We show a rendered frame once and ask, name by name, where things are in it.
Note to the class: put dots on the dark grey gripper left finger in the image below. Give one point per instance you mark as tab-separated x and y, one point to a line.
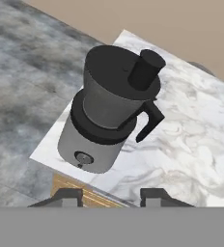
69	197

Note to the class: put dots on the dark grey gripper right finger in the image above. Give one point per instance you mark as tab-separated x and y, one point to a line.
154	197

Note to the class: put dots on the grey blender with black jug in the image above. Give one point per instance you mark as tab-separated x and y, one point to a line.
101	128

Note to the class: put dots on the black blender lid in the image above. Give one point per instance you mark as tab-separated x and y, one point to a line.
123	69

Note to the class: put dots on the wooden cabinet front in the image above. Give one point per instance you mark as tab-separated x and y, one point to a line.
85	194

